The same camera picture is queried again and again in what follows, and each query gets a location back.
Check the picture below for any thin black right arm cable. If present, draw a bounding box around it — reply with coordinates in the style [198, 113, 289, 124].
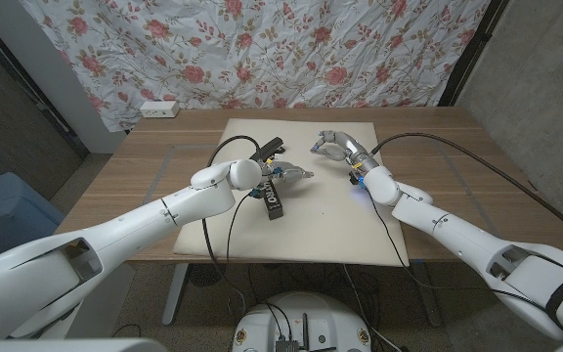
[366, 191, 549, 312]

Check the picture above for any black stapler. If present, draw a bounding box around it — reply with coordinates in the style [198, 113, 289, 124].
[249, 137, 286, 165]

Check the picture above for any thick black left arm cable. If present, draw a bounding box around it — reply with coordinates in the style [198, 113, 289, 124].
[201, 134, 263, 319]

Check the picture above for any blue storage bin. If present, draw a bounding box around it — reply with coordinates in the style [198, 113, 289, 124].
[0, 171, 65, 268]

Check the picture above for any black backdrop stand pole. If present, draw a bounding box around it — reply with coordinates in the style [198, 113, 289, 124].
[439, 0, 511, 107]

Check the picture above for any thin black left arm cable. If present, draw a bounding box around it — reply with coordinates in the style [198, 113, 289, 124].
[225, 192, 252, 266]

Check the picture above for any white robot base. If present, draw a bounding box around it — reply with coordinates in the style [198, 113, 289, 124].
[232, 291, 373, 352]

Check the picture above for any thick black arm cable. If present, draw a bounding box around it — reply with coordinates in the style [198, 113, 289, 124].
[201, 134, 263, 319]
[369, 132, 563, 251]

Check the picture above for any wooden table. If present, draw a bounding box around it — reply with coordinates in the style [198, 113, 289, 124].
[39, 107, 563, 328]

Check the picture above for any black Nitro box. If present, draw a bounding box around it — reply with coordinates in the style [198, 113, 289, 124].
[260, 179, 284, 221]

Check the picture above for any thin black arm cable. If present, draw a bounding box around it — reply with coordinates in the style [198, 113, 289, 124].
[366, 191, 549, 312]
[225, 192, 252, 266]

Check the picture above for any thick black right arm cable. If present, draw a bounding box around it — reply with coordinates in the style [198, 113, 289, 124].
[369, 132, 563, 251]

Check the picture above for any floral backdrop cloth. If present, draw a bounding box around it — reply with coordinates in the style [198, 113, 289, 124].
[17, 0, 493, 133]

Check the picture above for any white power strip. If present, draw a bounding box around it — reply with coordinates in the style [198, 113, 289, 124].
[139, 100, 181, 119]

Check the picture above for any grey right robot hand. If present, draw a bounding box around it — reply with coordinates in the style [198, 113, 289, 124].
[309, 130, 380, 173]

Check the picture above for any cream foam mat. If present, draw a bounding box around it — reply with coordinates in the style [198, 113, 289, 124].
[172, 118, 410, 268]

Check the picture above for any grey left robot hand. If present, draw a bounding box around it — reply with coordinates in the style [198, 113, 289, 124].
[260, 158, 315, 185]

